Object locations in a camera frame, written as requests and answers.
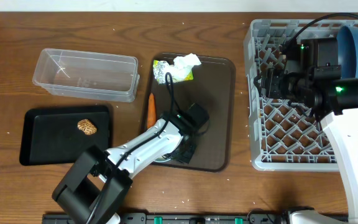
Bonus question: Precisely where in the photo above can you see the black bin lid tray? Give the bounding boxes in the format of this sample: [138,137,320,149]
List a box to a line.
[19,105,112,166]

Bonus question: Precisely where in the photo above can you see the brown food scrap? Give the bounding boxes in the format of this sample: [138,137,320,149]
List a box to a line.
[77,119,98,135]

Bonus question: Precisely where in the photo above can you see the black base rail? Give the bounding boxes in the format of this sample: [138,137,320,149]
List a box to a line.
[42,207,351,224]

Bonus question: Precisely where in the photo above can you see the small bowl with rice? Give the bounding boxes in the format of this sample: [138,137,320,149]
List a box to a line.
[154,154,172,163]

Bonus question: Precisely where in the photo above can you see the orange carrot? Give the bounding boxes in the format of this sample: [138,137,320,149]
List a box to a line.
[147,93,157,128]

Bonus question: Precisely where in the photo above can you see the white napkin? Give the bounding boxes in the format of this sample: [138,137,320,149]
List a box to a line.
[173,54,201,79]

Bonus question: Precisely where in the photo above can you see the foil wrapper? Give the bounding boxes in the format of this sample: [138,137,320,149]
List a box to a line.
[152,60,194,84]

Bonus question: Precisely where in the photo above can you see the brown serving tray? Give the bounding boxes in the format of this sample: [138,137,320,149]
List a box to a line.
[154,56,236,172]

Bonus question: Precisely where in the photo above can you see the dark blue bowl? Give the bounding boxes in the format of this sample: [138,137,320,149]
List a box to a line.
[336,26,358,79]

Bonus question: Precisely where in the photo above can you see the grey dishwasher rack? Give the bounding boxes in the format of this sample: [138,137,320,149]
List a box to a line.
[243,19,358,172]

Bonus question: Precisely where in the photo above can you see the clear plastic container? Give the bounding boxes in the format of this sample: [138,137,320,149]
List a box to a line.
[32,49,140,103]

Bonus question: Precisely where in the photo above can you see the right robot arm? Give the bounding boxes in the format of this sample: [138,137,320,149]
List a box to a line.
[254,38,358,223]

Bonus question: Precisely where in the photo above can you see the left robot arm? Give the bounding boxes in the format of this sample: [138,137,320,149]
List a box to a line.
[52,112,204,223]

